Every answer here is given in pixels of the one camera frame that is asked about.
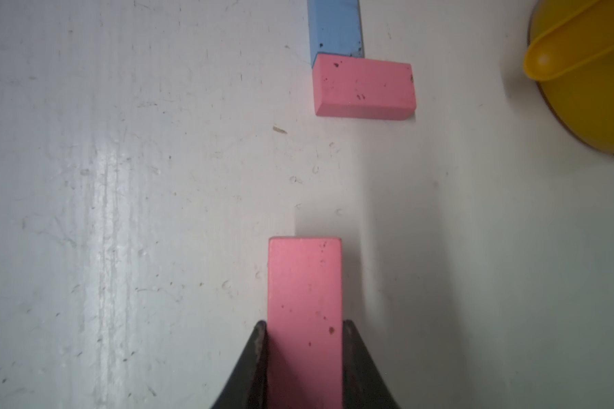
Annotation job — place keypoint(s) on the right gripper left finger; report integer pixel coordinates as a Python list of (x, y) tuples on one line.
[(247, 386)]

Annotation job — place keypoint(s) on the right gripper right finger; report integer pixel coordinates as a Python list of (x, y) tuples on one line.
[(363, 385)]

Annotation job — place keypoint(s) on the pink block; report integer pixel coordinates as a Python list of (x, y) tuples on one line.
[(359, 88), (304, 323)]

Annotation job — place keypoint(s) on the blue block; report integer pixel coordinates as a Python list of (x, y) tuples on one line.
[(335, 28)]

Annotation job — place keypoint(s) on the yellow pot with handle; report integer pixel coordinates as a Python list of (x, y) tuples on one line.
[(570, 56)]

